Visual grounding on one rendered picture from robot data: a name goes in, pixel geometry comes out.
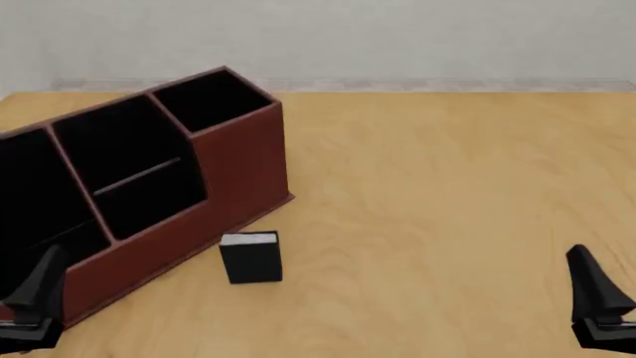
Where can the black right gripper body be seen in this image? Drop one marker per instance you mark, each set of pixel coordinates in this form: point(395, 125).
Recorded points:
point(603, 333)

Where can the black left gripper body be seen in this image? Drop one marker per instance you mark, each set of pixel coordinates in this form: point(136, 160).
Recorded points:
point(30, 335)

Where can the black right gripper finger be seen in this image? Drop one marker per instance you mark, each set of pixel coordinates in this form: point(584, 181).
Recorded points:
point(593, 287)

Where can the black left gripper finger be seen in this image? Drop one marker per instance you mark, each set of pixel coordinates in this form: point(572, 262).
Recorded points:
point(42, 283)

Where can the black book with white pages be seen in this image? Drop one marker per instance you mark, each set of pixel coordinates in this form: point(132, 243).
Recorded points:
point(252, 261)

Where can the red-brown desk caddy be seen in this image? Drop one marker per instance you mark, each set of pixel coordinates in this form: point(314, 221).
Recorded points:
point(238, 168)

